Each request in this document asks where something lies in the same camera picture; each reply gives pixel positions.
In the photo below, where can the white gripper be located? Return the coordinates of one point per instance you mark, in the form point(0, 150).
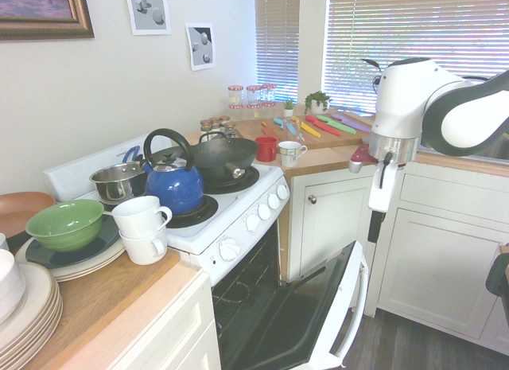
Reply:
point(382, 191)

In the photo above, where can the white oven door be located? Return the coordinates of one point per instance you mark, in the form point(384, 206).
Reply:
point(294, 318)

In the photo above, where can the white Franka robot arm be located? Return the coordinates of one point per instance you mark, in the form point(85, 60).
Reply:
point(401, 103)

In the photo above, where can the metal oven rack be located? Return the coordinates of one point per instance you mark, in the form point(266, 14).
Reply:
point(248, 266)

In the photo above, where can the large white oven knob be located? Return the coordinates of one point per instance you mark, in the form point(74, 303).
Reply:
point(228, 249)

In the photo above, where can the white cabinet with round knob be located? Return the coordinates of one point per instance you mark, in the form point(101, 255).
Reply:
point(334, 227)

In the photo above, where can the round metal cabinet knob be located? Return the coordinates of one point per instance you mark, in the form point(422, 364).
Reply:
point(313, 199)

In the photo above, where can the red grey kitchen tool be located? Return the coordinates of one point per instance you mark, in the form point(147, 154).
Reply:
point(360, 157)

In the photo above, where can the white sink cabinet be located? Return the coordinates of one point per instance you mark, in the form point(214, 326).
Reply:
point(441, 258)

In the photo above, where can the white stove knob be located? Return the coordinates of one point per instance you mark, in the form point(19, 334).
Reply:
point(274, 201)
point(264, 212)
point(252, 223)
point(282, 192)

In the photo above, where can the purple knife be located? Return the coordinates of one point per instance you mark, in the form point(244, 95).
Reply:
point(352, 123)

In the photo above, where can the green knife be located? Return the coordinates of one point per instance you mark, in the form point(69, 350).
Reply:
point(334, 124)

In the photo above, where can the white patterned mug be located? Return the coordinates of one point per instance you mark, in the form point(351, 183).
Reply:
point(289, 154)

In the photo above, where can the red knife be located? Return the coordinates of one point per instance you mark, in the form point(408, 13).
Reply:
point(323, 126)

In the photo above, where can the yellow knife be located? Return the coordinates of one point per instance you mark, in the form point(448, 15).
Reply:
point(306, 127)

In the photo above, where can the small light blue knife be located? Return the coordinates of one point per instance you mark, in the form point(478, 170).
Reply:
point(291, 127)

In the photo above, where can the wooden cutting board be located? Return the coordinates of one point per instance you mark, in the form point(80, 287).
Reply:
point(278, 139)

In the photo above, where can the red mug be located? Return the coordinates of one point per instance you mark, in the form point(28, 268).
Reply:
point(265, 149)

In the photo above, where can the dark green cloth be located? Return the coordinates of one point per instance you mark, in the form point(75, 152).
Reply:
point(499, 278)

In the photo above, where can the trailing potted plant white pot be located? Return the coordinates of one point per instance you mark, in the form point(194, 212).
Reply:
point(317, 101)

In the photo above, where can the white kitchen stove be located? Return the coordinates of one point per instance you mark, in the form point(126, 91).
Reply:
point(234, 227)

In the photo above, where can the orange knife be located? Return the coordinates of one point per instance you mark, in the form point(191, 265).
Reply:
point(269, 130)

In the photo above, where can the small potted plant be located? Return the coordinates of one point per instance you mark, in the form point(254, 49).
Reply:
point(288, 106)

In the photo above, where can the glass jar red lid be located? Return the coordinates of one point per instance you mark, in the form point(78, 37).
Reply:
point(235, 96)
point(269, 95)
point(253, 97)

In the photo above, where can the black wok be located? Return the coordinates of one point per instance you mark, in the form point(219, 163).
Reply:
point(222, 153)

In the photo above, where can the spice jar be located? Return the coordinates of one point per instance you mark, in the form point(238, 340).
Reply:
point(205, 126)
point(215, 123)
point(225, 121)
point(230, 130)

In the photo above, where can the wide wooden window blind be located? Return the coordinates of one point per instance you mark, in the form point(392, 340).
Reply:
point(397, 28)

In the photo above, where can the narrow wooden window blind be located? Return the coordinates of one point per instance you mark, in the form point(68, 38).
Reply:
point(277, 40)

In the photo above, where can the white ceramic cup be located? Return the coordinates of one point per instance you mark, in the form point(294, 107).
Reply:
point(137, 216)
point(141, 248)

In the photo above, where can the white cabinet under plates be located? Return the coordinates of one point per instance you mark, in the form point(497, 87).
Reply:
point(159, 330)

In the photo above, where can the small grey shapes print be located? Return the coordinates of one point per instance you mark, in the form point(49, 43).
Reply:
point(200, 47)

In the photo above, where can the dark blue plate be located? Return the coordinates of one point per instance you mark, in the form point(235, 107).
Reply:
point(101, 246)

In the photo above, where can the green ceramic bowl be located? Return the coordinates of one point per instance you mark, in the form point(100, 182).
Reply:
point(65, 227)

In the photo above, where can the large grey shapes print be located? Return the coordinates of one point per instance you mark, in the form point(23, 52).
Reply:
point(148, 10)

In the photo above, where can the cream plate brown rim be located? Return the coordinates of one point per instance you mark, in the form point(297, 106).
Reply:
point(52, 325)
point(37, 290)
point(55, 316)
point(56, 309)

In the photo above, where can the copper frying pan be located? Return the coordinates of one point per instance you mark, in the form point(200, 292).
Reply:
point(24, 205)

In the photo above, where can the white bowl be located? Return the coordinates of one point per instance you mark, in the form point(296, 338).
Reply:
point(10, 282)

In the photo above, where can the framed painting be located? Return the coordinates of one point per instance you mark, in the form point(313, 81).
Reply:
point(36, 8)

